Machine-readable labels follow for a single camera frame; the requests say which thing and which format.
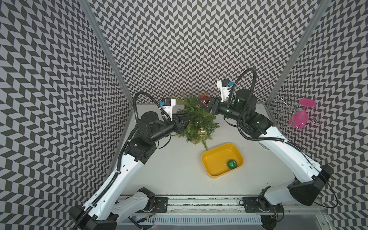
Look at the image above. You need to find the green glitter ball ornament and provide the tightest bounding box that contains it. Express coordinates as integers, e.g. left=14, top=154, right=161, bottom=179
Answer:
left=227, top=159, right=238, bottom=170

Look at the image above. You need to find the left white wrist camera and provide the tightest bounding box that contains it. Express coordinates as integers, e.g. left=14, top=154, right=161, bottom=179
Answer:
left=160, top=98, right=176, bottom=119

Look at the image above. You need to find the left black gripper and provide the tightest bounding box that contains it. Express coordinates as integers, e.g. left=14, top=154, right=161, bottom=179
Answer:
left=150, top=112, right=193, bottom=143

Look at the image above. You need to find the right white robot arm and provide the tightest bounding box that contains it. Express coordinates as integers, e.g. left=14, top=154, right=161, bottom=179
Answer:
left=197, top=90, right=334, bottom=212

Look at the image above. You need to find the wire glass rack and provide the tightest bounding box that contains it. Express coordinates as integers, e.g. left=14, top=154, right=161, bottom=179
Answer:
left=274, top=95, right=322, bottom=128

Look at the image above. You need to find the right black mount plate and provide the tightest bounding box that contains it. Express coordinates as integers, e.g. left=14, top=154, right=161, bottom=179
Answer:
left=241, top=196, right=284, bottom=214

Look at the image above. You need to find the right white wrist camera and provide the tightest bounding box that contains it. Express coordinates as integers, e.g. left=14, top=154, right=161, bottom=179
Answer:
left=217, top=79, right=234, bottom=103

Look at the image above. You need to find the left black mount plate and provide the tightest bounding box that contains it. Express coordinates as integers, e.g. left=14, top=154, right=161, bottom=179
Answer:
left=143, top=196, right=169, bottom=213

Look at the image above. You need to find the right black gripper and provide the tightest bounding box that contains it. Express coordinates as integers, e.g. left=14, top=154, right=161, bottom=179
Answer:
left=197, top=96, right=245, bottom=122

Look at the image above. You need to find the black mount plate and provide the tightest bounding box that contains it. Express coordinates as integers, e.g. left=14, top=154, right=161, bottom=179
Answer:
left=241, top=196, right=284, bottom=214
left=143, top=196, right=169, bottom=213

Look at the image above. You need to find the small green christmas tree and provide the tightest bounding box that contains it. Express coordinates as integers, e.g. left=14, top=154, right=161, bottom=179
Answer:
left=175, top=94, right=219, bottom=151

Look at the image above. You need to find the pink plastic wine glass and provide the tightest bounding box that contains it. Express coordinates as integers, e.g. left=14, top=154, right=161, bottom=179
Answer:
left=289, top=98, right=317, bottom=129

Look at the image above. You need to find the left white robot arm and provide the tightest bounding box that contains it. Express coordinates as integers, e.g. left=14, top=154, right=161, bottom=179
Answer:
left=69, top=111, right=192, bottom=230

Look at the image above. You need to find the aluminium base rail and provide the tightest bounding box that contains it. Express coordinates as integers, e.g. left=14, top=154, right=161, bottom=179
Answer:
left=130, top=195, right=332, bottom=229

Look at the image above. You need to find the gold shiny ball ornament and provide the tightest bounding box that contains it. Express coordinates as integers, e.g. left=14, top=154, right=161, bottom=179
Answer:
left=197, top=127, right=207, bottom=137

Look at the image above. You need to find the yellow plastic tray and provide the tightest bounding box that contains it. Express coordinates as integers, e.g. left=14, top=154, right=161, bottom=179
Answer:
left=201, top=143, right=244, bottom=178

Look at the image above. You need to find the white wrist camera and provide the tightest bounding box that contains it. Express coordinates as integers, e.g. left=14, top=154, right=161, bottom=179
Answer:
left=160, top=98, right=176, bottom=119
left=217, top=79, right=234, bottom=103

